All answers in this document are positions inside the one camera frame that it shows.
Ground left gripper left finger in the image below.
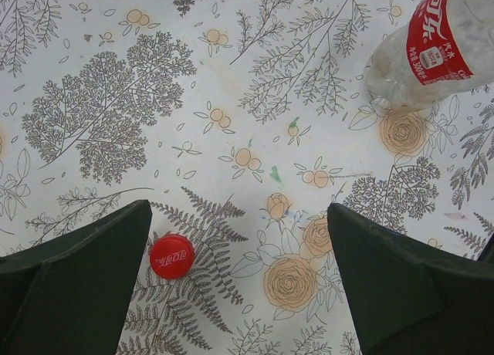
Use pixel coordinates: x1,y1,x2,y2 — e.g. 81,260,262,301
1,200,152,354

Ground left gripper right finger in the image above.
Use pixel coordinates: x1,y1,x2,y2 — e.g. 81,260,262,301
327,203,493,354

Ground red bottle cap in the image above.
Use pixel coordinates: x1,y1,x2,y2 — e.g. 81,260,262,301
150,234,195,280

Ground red label cola bottle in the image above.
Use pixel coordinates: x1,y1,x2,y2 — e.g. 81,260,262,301
365,0,493,112

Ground floral table mat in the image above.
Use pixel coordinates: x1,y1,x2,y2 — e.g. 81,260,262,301
1,0,493,354

